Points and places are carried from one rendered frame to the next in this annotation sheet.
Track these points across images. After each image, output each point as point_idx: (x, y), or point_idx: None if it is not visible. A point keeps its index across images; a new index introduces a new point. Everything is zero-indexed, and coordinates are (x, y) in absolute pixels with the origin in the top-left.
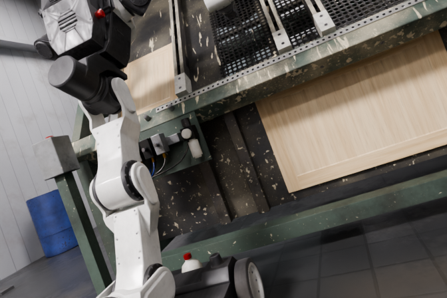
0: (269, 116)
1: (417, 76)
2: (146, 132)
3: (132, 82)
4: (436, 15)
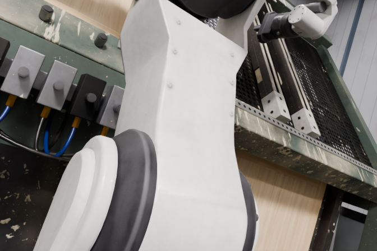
0: None
1: (301, 209)
2: (82, 60)
3: None
4: (364, 185)
